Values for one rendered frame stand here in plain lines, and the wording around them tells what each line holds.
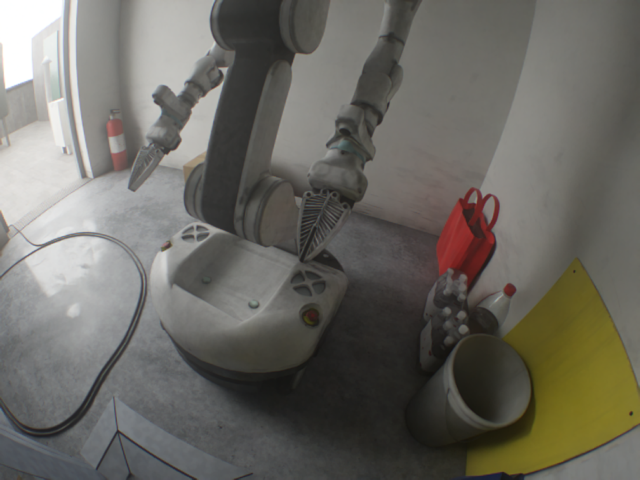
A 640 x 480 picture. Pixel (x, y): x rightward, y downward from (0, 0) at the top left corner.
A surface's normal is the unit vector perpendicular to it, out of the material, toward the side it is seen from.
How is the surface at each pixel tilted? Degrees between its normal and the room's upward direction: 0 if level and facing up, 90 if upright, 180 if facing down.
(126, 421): 10
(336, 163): 79
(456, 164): 90
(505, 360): 87
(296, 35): 105
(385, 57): 68
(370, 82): 48
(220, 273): 0
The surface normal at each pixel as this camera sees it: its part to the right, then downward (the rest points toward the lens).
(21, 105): 0.95, 0.27
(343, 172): -0.14, -0.22
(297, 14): 0.70, 0.55
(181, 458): 0.18, -0.87
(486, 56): -0.26, 0.57
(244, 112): -0.30, 0.23
